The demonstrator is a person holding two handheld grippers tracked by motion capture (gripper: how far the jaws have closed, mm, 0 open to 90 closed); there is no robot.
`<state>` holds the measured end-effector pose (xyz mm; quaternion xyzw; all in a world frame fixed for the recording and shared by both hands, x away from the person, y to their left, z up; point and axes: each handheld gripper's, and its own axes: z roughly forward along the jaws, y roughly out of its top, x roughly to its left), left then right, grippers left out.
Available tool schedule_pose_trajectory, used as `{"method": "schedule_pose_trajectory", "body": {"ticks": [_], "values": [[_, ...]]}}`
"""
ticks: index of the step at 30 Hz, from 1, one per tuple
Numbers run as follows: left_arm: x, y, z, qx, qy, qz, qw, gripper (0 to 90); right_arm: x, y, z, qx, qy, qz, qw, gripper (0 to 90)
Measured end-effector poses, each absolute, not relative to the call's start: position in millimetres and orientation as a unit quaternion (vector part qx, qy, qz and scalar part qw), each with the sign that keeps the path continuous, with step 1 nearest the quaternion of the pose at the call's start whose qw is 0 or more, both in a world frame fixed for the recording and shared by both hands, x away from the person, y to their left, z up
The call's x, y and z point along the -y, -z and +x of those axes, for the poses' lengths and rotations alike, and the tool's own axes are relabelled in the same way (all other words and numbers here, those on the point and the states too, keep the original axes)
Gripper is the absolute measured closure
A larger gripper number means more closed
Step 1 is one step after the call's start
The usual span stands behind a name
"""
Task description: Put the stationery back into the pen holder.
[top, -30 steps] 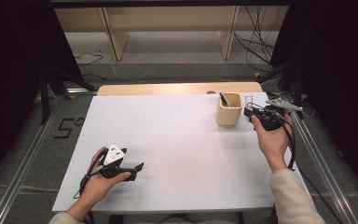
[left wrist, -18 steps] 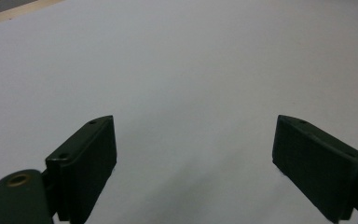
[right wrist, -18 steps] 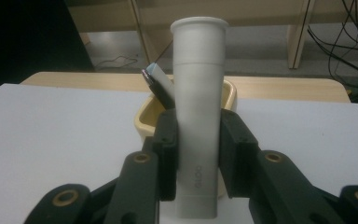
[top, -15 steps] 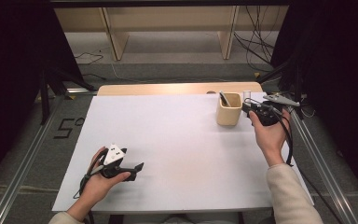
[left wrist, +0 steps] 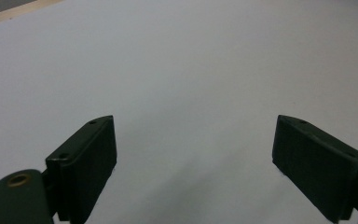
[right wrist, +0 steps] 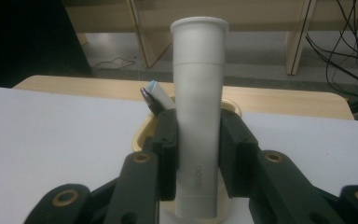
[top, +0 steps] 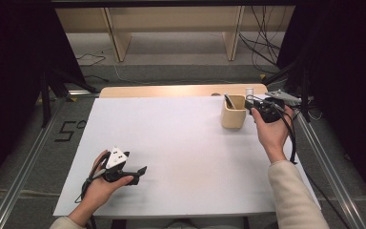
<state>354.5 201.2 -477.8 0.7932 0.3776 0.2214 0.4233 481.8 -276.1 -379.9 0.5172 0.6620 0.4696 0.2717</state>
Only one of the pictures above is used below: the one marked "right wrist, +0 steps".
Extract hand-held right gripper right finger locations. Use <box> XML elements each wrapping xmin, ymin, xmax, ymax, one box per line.
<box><xmin>218</xmin><ymin>108</ymin><xmax>260</xmax><ymax>199</ymax></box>

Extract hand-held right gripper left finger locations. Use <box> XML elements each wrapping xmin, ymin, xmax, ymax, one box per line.
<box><xmin>151</xmin><ymin>107</ymin><xmax>180</xmax><ymax>202</ymax></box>

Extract beige pen holder cup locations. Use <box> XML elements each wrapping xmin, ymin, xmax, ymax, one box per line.
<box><xmin>131</xmin><ymin>96</ymin><xmax>242</xmax><ymax>224</ymax></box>

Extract white glue stick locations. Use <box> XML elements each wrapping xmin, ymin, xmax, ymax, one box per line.
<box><xmin>170</xmin><ymin>16</ymin><xmax>230</xmax><ymax>219</ymax></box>

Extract black panel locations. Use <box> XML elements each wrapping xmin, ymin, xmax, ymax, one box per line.
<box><xmin>0</xmin><ymin>0</ymin><xmax>93</xmax><ymax>96</ymax></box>

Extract black floor cable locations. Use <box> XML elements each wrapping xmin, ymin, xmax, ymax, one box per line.
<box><xmin>92</xmin><ymin>55</ymin><xmax>137</xmax><ymax>72</ymax></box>

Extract black cables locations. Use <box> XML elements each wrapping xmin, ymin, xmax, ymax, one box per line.
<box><xmin>305</xmin><ymin>0</ymin><xmax>358</xmax><ymax>91</ymax></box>

